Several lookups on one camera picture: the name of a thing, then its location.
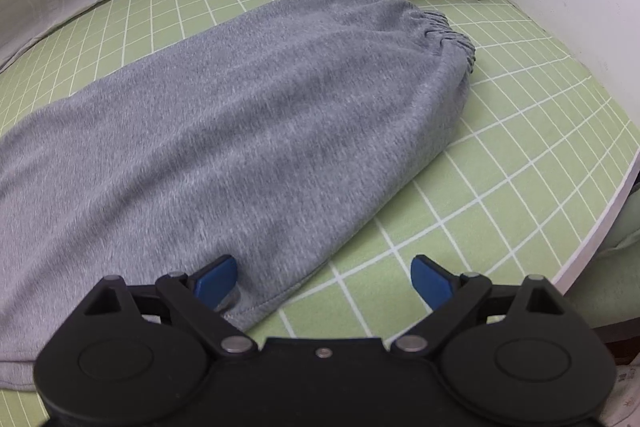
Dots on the grey sweatpants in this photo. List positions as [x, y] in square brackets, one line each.
[272, 138]

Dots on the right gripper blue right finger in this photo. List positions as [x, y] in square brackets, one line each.
[461, 302]

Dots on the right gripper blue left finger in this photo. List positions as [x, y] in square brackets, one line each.
[175, 318]

